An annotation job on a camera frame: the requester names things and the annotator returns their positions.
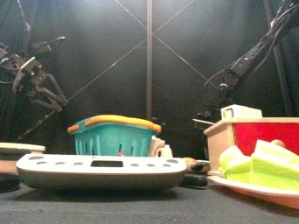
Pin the wooden box with red panel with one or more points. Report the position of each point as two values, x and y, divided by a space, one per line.
257 137

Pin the white toy carton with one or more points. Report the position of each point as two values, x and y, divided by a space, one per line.
241 112

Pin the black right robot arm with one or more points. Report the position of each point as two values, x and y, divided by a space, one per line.
249 58

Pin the teal basket with orange rim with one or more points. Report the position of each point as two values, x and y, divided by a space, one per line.
114 135

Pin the white round toy lid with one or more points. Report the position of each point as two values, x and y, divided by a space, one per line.
18 151

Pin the black round toy base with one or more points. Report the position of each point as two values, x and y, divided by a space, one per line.
7 183

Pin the black flat toy piece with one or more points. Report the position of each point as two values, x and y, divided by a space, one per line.
194 180

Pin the black yellow toy piece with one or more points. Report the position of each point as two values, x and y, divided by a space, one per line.
198 165

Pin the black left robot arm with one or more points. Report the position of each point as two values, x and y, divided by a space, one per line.
9 62

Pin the pink toy plate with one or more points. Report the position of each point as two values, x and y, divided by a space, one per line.
261 194

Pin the white grey toy appliance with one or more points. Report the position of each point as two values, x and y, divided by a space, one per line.
101 172

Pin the brown round toy food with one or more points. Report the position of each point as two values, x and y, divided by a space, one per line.
278 143

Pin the small white toy pitcher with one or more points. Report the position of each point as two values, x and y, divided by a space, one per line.
163 151

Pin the grey vertical frame pole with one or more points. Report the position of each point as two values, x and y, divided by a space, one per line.
149 58

